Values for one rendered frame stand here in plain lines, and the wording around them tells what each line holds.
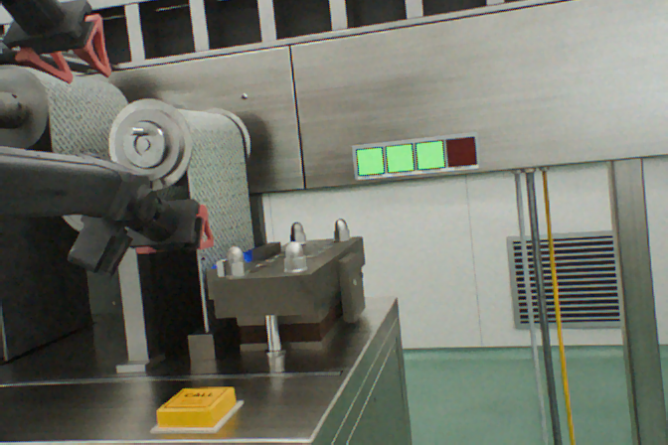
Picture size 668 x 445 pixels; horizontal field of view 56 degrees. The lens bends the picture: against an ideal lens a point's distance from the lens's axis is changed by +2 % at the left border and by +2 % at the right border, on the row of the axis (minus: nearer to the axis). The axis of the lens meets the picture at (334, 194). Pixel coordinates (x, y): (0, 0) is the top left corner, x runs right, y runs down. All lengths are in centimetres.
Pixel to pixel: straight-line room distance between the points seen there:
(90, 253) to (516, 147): 79
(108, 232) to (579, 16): 90
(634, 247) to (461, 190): 221
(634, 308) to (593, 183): 219
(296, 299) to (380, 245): 274
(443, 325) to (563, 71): 263
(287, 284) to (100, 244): 28
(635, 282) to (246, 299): 84
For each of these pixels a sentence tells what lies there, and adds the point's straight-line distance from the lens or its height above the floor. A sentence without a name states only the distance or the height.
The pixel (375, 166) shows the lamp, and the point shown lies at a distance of 125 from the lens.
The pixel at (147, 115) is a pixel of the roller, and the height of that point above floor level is 130.
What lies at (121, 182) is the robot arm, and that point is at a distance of 72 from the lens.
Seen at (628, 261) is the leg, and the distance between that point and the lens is 145.
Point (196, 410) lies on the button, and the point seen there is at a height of 92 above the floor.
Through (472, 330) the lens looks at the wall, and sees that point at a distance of 372.
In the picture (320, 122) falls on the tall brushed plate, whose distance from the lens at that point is 128.
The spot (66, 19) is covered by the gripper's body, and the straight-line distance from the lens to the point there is 88.
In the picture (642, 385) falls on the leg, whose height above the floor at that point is 66.
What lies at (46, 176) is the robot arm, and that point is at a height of 120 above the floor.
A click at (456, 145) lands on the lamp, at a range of 123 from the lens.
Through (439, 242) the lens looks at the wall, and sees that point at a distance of 362.
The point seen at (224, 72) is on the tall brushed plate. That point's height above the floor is 140.
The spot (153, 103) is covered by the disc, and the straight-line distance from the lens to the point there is 105.
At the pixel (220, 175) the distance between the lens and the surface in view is 113.
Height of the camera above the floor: 119
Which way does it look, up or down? 3 degrees down
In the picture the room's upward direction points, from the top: 6 degrees counter-clockwise
